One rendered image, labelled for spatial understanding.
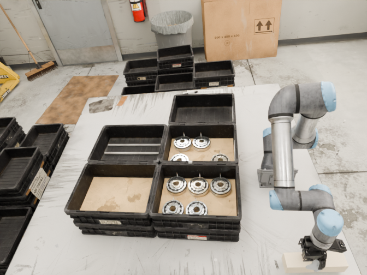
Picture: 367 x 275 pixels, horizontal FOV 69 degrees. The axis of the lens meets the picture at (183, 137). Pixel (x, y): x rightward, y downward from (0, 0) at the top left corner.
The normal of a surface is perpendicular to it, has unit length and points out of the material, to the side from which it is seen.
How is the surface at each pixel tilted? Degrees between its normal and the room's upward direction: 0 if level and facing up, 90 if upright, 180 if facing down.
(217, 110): 0
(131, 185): 0
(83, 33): 90
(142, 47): 90
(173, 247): 0
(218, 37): 76
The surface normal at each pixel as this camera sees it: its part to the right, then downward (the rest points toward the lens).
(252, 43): -0.05, 0.48
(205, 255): -0.11, -0.72
